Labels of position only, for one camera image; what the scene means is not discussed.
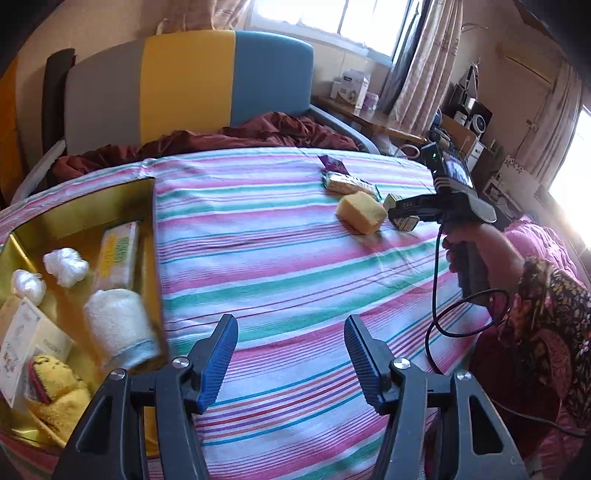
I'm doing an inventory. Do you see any green essential oil box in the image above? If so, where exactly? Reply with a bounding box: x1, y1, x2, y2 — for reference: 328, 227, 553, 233
383, 193, 420, 232

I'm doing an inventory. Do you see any yellow knitted cloth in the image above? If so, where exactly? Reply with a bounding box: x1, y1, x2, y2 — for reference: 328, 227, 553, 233
25, 354, 91, 448

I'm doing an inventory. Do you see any yellow sponge block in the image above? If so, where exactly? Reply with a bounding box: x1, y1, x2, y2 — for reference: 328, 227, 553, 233
335, 192, 388, 235

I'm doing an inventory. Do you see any white towel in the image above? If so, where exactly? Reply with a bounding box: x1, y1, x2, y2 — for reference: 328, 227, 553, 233
83, 289, 160, 374

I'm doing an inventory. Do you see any floral sleeve forearm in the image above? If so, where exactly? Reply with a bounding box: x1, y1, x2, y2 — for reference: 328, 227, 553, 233
499, 257, 590, 430

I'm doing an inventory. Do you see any person right hand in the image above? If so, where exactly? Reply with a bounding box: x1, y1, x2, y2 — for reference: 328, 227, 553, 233
443, 223, 525, 295

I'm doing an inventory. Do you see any cardboard box shelf clutter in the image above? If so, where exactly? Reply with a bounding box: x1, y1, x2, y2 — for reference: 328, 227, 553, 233
440, 79, 535, 220

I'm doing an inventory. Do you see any wooden side table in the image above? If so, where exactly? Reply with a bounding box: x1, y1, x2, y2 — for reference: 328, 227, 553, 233
311, 96, 428, 146

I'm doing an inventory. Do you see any green wrapped cracker pack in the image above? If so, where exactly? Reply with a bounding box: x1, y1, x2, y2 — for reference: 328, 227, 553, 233
322, 171, 381, 200

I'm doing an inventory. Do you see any purple packet on bed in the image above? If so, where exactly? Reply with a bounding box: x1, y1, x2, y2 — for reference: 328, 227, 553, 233
318, 154, 349, 175

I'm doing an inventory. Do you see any pink striped curtain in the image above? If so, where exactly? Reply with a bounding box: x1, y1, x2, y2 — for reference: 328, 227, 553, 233
390, 0, 464, 136

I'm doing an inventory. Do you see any white tall paper box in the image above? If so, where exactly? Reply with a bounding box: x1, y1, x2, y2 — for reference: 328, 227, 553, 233
1, 295, 73, 413

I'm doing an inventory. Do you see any white box on table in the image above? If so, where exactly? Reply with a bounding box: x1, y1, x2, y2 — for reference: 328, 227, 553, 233
329, 69, 370, 109

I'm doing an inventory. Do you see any white yellow green box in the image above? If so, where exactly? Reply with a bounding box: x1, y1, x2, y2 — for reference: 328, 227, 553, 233
93, 221, 139, 291

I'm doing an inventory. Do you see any dark red blanket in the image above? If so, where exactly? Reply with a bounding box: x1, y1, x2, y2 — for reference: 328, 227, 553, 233
51, 112, 361, 184

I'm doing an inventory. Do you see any gold metal tray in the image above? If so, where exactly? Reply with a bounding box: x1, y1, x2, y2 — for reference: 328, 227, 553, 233
1, 178, 167, 452

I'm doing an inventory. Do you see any orange wooden wardrobe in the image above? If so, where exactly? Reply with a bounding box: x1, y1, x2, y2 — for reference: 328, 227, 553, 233
0, 58, 26, 204

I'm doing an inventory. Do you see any grey yellow blue headboard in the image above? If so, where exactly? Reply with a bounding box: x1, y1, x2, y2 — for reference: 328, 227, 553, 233
64, 30, 314, 155

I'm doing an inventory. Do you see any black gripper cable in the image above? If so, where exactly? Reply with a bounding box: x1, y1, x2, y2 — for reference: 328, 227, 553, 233
424, 221, 588, 439

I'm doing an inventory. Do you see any grey bed frame rail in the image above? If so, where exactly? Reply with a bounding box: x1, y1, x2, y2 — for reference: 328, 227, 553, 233
308, 104, 381, 155

